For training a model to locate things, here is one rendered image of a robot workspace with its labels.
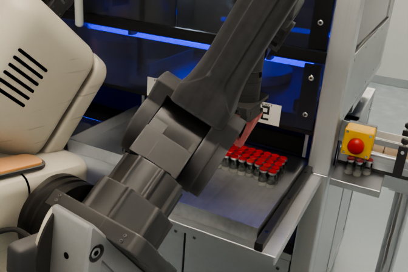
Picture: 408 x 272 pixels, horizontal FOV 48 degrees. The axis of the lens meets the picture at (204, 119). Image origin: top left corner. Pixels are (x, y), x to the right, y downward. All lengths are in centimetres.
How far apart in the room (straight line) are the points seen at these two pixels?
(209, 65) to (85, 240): 19
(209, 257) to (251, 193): 48
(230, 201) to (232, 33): 70
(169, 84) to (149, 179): 10
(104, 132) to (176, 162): 99
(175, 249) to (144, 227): 120
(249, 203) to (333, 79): 37
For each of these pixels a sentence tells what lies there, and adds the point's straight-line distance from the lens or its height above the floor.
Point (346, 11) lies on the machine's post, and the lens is 116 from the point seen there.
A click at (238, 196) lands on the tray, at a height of 88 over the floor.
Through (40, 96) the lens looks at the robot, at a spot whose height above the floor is 129.
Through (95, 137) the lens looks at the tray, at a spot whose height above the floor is 88.
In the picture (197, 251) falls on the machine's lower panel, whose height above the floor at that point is 49.
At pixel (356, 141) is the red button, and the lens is 119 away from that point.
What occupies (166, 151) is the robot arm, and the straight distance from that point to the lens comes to 45.
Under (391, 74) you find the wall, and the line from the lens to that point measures 589.
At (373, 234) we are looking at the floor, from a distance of 278.
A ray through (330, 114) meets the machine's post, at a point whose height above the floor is 106.
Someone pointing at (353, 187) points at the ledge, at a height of 87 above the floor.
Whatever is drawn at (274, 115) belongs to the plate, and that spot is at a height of 102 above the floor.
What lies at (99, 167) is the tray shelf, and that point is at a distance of 122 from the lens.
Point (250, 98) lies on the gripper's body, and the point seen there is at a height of 119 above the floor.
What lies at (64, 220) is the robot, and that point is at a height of 122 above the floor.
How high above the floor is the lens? 145
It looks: 21 degrees down
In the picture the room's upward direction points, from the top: 4 degrees clockwise
